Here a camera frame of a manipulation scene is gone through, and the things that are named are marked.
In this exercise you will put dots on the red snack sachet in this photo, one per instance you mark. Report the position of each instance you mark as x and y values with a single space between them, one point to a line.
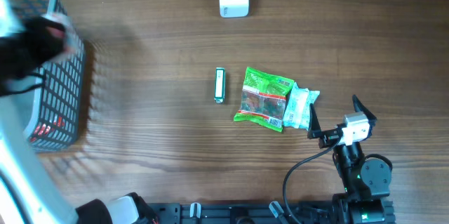
69 37

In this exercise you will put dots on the grey plastic mesh basket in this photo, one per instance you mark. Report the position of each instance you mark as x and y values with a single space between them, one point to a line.
48 102

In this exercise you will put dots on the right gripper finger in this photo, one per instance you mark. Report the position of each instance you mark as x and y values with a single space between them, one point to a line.
314 130
359 107

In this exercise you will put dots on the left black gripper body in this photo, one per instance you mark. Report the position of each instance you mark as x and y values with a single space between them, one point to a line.
31 47

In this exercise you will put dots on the green gummy candy bag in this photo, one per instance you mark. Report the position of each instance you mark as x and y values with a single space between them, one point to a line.
264 99

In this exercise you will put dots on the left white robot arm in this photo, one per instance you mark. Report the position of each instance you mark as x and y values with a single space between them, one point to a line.
34 198

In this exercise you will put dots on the teal tissue pack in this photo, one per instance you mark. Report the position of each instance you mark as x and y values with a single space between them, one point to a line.
297 114

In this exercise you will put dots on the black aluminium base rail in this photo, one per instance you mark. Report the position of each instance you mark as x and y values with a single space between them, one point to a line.
322 212

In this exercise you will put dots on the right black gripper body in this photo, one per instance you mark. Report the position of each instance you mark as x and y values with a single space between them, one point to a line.
329 138

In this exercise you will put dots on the green white gum pack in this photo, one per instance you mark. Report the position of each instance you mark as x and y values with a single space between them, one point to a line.
220 83

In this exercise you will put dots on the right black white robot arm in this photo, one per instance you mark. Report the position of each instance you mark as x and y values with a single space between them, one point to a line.
366 177

